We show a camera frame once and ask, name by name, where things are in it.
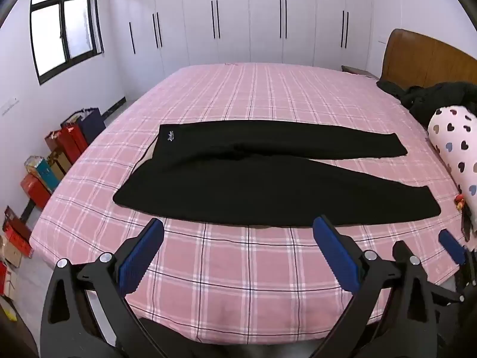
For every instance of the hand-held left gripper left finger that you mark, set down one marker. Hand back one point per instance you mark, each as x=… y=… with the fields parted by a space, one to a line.
x=143 y=253

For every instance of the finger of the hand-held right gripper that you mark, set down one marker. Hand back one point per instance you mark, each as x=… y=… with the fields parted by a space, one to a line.
x=400 y=248
x=451 y=247

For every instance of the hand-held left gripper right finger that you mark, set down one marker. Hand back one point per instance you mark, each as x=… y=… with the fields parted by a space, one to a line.
x=335 y=257

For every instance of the black pants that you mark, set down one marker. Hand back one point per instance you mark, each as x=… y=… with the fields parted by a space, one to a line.
x=261 y=186

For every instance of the small red object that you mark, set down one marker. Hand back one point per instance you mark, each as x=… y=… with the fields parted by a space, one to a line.
x=460 y=202

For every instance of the pink plaid bed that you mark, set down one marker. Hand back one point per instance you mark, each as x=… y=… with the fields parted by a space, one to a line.
x=231 y=279

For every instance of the heart print pillow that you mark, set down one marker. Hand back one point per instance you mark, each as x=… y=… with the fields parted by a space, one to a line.
x=454 y=145

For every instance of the brown gift box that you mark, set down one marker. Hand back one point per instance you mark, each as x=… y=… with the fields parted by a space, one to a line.
x=59 y=164

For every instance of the teal gift box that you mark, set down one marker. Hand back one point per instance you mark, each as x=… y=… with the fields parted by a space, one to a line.
x=46 y=175

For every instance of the large red gift box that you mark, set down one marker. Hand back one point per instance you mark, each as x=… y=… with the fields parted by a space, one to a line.
x=16 y=235

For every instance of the cardboard box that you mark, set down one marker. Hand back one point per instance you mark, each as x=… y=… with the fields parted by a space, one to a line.
x=10 y=253

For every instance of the red paper bag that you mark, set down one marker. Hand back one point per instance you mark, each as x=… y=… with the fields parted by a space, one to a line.
x=70 y=141

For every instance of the navy paper bag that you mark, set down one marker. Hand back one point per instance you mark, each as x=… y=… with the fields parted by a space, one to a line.
x=91 y=125

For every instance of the dark clothing pile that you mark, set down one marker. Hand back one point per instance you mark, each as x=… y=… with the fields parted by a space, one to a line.
x=439 y=97

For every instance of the wooden headboard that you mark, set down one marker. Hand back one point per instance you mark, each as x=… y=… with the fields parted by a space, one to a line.
x=428 y=59

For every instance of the black framed window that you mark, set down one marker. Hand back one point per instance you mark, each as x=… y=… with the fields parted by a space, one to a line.
x=56 y=33

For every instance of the white wardrobe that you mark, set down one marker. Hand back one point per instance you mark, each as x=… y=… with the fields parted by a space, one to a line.
x=231 y=15

